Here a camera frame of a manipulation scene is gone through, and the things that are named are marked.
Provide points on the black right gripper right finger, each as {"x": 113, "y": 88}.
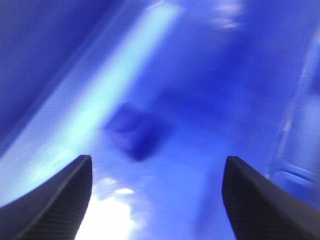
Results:
{"x": 257, "y": 209}

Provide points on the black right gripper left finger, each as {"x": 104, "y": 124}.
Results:
{"x": 55, "y": 209}

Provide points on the blue plastic block part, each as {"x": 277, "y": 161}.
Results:
{"x": 136, "y": 133}

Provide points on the blue plastic bin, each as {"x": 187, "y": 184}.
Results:
{"x": 231, "y": 77}

